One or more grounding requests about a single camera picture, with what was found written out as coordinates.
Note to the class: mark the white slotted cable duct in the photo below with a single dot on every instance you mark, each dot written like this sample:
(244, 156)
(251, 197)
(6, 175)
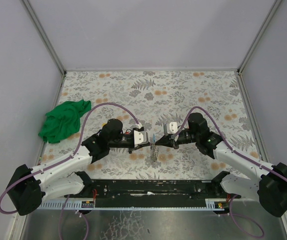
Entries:
(83, 206)

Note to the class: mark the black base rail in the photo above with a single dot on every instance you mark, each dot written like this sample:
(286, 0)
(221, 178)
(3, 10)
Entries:
(139, 194)

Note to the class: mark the floral patterned tablecloth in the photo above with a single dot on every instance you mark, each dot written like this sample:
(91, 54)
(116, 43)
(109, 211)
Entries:
(154, 98)

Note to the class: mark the blue key tag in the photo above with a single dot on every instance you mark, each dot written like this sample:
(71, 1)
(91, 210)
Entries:
(153, 139)

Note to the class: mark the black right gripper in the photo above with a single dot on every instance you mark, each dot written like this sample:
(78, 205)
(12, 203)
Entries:
(172, 142)

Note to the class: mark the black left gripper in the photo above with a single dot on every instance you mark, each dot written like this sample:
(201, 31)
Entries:
(132, 144)

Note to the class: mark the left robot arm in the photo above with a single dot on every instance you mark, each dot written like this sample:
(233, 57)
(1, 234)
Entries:
(29, 187)

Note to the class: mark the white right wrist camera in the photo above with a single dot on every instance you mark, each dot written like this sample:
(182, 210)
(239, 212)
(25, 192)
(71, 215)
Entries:
(170, 128)

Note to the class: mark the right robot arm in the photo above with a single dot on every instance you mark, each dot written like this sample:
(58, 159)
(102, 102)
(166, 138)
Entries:
(263, 182)

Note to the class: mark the green crumpled cloth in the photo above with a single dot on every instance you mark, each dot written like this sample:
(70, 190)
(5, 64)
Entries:
(63, 121)

